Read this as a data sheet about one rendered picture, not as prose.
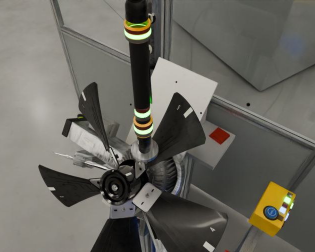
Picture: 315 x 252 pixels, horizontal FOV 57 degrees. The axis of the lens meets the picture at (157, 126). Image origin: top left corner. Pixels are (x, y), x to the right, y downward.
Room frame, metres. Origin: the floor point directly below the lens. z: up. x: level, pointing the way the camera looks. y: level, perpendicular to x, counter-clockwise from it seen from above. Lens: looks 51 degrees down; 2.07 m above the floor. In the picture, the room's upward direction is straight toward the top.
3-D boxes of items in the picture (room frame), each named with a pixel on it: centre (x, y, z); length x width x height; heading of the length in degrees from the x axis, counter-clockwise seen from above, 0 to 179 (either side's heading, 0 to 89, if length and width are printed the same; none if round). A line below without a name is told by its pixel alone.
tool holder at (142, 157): (0.44, 0.03, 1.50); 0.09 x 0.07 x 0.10; 179
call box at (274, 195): (0.46, -0.43, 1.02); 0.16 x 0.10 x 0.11; 144
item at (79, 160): (0.64, 0.31, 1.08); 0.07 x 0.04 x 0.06; 65
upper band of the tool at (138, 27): (0.43, 0.03, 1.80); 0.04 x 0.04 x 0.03
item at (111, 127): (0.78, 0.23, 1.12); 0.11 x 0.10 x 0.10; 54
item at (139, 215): (0.45, 0.06, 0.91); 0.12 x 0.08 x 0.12; 144
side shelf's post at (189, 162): (0.94, -0.19, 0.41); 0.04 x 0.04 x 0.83; 54
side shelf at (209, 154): (0.94, -0.19, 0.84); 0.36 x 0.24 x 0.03; 54
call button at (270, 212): (0.42, -0.41, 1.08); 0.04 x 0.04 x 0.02
